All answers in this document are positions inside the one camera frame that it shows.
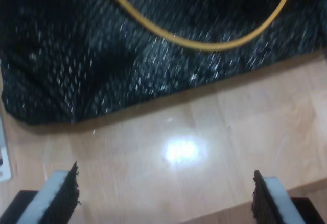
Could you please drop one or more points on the black textured mat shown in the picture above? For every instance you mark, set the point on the black textured mat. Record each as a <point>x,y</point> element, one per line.
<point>76,55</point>

